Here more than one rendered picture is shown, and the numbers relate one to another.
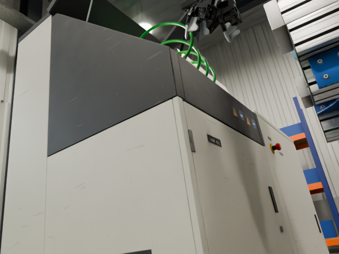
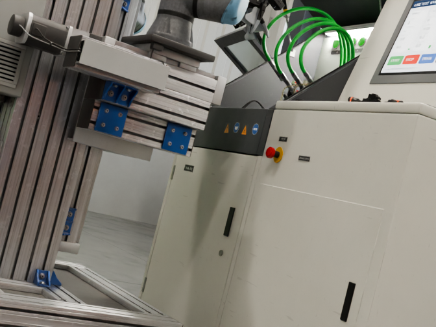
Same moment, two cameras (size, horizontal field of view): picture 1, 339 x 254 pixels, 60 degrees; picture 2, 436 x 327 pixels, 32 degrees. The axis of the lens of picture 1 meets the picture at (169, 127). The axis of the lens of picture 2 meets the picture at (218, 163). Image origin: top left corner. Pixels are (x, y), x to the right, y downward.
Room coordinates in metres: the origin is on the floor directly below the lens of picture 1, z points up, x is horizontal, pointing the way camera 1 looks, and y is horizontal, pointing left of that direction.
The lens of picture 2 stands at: (2.39, -2.63, 0.64)
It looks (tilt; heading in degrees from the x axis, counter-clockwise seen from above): 2 degrees up; 120
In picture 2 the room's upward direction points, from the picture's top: 14 degrees clockwise
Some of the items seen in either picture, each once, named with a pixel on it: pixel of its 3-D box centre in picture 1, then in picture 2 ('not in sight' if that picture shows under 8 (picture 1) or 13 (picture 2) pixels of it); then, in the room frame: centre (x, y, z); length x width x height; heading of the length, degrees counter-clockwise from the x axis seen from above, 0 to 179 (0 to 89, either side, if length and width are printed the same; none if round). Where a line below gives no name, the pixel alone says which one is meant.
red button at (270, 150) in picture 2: (276, 147); (273, 153); (1.33, -0.48, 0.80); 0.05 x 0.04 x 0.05; 147
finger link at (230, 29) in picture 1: (230, 30); (247, 19); (1.02, -0.33, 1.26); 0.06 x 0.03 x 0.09; 57
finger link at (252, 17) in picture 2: (233, 34); (251, 19); (1.05, -0.34, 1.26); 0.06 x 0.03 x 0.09; 57
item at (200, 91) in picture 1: (223, 110); (225, 129); (0.98, -0.20, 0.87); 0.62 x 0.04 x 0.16; 147
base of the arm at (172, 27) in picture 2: not in sight; (172, 30); (1.01, -0.73, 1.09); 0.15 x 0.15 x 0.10
